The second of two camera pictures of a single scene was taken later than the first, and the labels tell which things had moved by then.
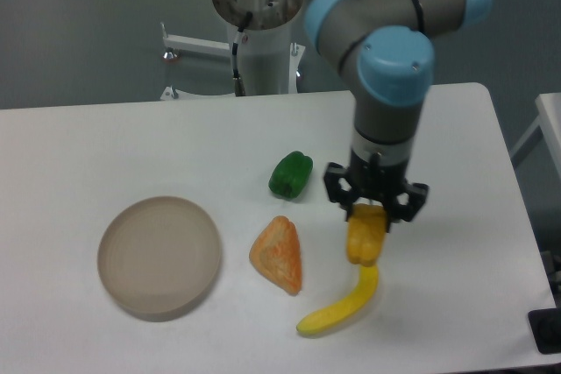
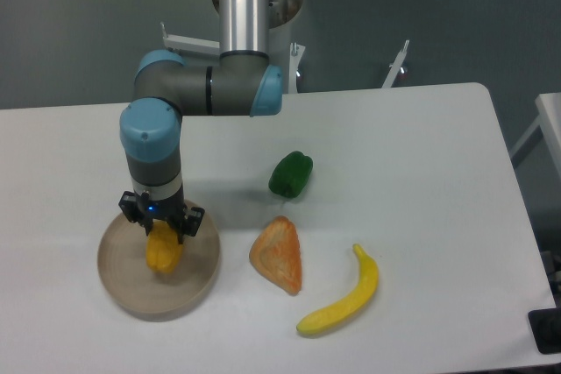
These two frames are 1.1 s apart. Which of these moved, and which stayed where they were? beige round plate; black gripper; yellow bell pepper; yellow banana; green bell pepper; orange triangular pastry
Moved: yellow bell pepper; black gripper
Stayed: yellow banana; orange triangular pastry; green bell pepper; beige round plate
